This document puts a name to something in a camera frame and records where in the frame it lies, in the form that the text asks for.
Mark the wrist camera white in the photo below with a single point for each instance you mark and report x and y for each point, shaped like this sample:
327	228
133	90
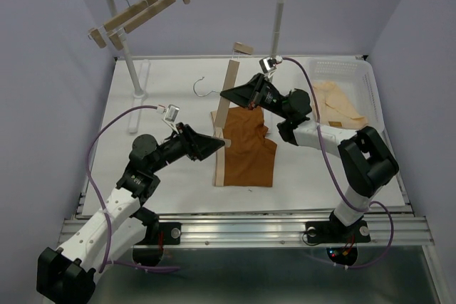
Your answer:
169	115
269	65

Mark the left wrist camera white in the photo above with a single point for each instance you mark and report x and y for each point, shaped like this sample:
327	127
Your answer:
169	115

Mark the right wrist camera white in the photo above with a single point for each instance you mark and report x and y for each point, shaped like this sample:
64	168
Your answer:
269	65

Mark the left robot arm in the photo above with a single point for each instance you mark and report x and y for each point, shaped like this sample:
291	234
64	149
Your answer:
69	274

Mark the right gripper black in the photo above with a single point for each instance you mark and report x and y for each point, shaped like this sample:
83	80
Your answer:
249	94

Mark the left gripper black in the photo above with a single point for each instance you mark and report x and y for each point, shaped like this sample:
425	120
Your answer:
197	145

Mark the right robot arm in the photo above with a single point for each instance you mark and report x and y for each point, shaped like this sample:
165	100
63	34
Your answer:
367	162

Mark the aluminium mounting rail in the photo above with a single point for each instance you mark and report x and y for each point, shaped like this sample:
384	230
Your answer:
275	230

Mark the beige underwear in basket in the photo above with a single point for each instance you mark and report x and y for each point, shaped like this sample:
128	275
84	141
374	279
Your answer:
335	109

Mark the wooden clip hanger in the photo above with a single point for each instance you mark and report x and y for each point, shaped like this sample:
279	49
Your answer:
219	117
139	20
117	20

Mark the brown underwear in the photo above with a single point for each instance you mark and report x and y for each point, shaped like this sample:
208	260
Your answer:
249	160

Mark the white plastic basket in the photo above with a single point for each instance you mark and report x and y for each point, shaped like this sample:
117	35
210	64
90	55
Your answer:
356	79

